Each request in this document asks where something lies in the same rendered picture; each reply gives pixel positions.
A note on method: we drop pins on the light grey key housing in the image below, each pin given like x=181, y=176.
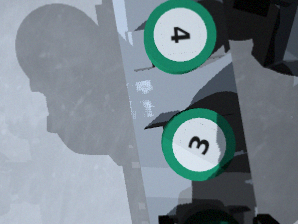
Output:
x=283, y=45

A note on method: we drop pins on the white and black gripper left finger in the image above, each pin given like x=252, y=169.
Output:
x=164, y=219

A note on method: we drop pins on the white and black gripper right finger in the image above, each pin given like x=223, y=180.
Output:
x=264, y=219

